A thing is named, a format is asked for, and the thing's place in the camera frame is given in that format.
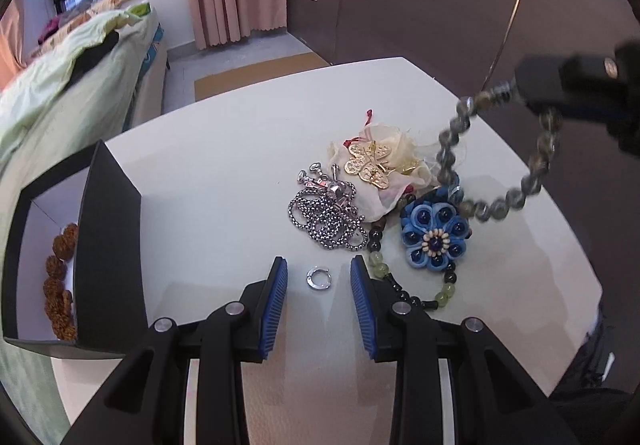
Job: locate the cream organza pouch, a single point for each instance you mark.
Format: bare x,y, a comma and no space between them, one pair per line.
413,167

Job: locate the gold butterfly brooch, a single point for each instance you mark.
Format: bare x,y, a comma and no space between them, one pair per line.
367,161

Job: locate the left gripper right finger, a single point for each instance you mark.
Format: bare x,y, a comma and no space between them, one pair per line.
494,400

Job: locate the blue fabric flower ornament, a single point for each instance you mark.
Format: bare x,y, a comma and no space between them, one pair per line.
433,232

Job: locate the flat cardboard sheet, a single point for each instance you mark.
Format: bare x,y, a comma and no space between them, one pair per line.
245,76

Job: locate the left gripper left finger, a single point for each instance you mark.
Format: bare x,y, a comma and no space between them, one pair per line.
143,401

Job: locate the light green quilt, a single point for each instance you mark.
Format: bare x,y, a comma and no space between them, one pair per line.
30,93

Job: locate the bed with green sheet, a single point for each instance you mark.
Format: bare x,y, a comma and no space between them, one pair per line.
93,106

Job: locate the black jewelry box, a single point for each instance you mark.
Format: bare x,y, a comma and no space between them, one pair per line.
104,275

